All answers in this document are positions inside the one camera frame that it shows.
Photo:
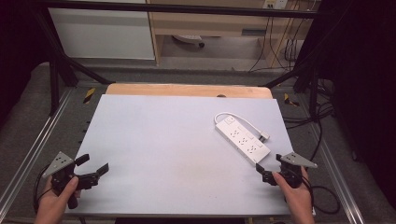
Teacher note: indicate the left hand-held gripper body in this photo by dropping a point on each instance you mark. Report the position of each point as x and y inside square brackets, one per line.
[59, 164]

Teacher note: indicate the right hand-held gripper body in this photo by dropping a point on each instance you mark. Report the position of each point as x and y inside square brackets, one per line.
[295, 160]

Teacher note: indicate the white power strip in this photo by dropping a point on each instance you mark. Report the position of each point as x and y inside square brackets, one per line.
[243, 141]

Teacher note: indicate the person's left hand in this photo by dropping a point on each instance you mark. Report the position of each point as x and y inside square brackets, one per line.
[54, 200]

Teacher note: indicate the person's right hand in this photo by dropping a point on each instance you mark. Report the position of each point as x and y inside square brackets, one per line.
[295, 199]

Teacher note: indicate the white table cover board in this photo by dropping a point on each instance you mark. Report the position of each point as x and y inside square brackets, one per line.
[155, 155]

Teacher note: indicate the wooden table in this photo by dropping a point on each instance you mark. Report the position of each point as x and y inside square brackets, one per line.
[186, 90]

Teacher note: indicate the dark curtain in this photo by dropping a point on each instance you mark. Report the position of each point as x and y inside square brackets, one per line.
[18, 46]
[364, 77]

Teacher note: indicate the white cabinet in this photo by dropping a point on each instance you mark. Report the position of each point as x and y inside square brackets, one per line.
[101, 34]

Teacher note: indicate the white chair base with caster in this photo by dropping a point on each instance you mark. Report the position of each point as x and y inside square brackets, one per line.
[187, 38]

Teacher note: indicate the aluminium rail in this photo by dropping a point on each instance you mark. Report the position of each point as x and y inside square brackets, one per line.
[31, 152]
[341, 183]

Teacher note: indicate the white wall outlet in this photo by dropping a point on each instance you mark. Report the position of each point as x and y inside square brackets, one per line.
[275, 3]

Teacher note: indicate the black metal frame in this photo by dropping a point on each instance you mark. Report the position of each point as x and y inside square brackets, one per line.
[186, 9]

